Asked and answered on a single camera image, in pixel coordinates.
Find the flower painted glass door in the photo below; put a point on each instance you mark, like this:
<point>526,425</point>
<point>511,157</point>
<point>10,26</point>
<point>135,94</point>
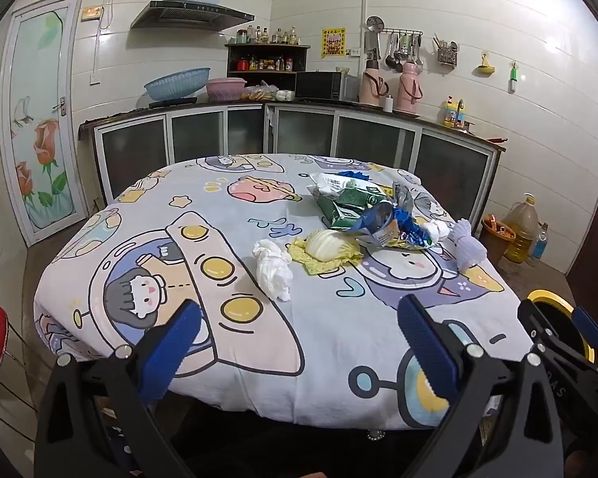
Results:
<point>40,109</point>

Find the white buns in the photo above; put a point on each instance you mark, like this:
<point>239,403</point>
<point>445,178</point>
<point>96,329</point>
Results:
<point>285,94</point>

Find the blue plastic wrapper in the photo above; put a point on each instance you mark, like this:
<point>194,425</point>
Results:
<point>412,228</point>

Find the glass door kitchen cabinet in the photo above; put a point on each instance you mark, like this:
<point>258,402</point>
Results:
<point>304,132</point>

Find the yellow dish cloth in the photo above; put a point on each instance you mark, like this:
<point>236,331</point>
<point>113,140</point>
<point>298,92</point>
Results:
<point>319,266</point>

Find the orange wall panel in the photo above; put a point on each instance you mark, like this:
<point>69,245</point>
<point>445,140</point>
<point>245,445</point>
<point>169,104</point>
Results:
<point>92,12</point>

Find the black microwave oven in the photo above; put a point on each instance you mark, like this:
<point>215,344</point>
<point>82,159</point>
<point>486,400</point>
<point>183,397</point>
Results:
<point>324,84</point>

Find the brown plastic bin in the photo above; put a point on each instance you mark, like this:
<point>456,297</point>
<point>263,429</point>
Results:
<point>493,241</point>

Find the green white snack packet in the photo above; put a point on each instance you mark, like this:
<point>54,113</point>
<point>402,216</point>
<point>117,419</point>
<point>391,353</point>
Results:
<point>346,205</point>

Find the clear bag of food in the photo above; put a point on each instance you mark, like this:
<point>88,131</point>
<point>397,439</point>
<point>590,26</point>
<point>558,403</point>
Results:
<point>259,92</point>

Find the metal chopstick holder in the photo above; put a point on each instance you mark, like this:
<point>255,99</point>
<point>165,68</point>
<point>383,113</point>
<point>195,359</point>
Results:
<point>446,52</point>

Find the pink plastic basin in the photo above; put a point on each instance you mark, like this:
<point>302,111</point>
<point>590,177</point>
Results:
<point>227,88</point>

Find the white paper ball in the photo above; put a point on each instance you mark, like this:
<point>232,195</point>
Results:
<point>437,230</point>

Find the row of sauce jars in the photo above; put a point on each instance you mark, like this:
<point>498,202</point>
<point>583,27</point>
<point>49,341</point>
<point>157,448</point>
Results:
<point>264,63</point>

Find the white wall pipe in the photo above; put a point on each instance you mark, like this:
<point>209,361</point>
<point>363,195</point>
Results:
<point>364,0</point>

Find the yellow dish soap bottle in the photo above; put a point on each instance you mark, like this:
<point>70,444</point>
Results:
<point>450,113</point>

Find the green white hanging brush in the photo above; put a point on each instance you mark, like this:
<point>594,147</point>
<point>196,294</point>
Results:
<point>513,79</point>

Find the metal faucet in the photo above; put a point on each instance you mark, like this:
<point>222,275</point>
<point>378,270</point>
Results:
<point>461,107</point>

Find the yellow hanging plastic holder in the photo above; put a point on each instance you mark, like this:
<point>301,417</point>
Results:
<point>486,67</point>

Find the row of hanging kitchen utensils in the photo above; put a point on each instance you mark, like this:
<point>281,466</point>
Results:
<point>403,50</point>

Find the white green wrapper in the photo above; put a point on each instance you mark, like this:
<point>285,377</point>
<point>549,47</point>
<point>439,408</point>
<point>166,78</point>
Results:
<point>331,181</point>

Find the blue plastic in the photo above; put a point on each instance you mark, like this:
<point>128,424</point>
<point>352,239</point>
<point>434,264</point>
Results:
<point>354,175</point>

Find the yellow wall poster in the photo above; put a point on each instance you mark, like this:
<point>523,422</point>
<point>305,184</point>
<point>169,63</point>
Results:
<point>333,42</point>

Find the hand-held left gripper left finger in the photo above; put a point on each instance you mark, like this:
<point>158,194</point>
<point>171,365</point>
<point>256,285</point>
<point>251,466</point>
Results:
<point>172,348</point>

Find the row of condiment bottles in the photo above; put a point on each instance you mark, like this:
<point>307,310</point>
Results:
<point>269,36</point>

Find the pink thermos flask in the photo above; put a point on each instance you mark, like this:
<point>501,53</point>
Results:
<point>373,84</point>
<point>408,90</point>

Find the white tissue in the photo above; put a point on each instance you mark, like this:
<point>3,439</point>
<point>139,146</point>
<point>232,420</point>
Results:
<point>274,269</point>

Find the napa cabbage piece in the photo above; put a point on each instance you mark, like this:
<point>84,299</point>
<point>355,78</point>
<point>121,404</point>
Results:
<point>324,245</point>

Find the white cup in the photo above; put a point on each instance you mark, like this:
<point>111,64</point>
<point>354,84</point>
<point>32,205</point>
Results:
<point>387,103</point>

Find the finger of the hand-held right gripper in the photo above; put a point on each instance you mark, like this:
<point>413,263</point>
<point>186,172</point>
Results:
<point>533,316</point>
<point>588,326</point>

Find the blue foil packet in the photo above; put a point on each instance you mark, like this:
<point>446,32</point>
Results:
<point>378,221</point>

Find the blue plastic basket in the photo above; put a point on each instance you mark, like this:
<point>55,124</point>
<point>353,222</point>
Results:
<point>177,84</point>

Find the large cooking oil jug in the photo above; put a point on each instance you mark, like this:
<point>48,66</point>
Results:
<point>521,229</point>

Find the clear water bottle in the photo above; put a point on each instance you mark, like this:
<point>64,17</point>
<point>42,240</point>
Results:
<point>540,245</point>

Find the cartoon printed tablecloth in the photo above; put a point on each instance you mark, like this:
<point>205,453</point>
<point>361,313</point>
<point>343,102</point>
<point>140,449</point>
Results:
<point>129,219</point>

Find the black yellow-rimmed trash bin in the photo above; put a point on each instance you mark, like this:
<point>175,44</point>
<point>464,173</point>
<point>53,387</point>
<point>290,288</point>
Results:
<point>560,316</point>

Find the dark wooden spice shelf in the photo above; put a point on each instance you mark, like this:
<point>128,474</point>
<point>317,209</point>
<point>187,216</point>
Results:
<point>266,49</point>

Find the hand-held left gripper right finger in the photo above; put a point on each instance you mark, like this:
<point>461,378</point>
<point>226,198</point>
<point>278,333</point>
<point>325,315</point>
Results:
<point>426,348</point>

